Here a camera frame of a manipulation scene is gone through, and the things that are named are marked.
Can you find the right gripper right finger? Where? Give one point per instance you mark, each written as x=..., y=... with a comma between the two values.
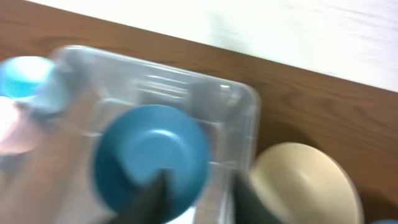
x=248, y=209

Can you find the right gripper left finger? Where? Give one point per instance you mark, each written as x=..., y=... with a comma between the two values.
x=150, y=206

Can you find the beige bowl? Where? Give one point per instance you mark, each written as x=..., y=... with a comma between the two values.
x=301, y=184

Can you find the dark blue bowl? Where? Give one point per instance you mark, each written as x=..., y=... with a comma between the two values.
x=386, y=221
x=140, y=143

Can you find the clear plastic storage container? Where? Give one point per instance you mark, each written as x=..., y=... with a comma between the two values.
x=53, y=183

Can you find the pink cup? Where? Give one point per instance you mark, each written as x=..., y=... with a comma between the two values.
x=19, y=132

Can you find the light blue cup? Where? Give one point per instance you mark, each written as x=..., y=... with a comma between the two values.
x=34, y=81

